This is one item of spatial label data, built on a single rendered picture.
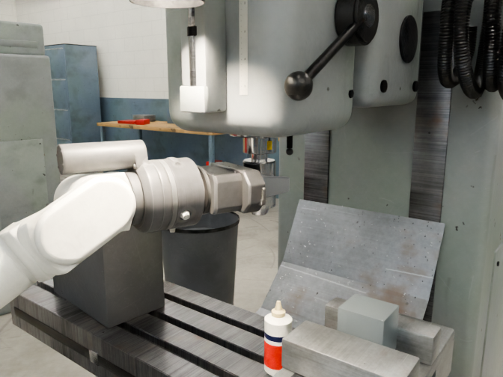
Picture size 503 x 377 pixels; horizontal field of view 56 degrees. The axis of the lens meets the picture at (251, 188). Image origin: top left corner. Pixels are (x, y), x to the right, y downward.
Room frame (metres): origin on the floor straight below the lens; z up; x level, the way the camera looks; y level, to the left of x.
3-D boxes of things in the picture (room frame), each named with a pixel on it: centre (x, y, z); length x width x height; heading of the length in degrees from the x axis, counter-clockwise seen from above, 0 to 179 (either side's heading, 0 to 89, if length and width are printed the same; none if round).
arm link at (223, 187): (0.60, 0.07, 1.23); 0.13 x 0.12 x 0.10; 33
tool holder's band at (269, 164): (0.65, -0.01, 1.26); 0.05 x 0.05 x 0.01
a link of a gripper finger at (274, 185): (0.62, -0.03, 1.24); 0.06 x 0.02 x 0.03; 123
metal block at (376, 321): (0.54, -0.15, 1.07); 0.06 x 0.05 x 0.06; 54
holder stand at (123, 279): (0.86, 0.28, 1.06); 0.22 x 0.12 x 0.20; 46
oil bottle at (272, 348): (0.62, -0.04, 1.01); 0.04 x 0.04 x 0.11
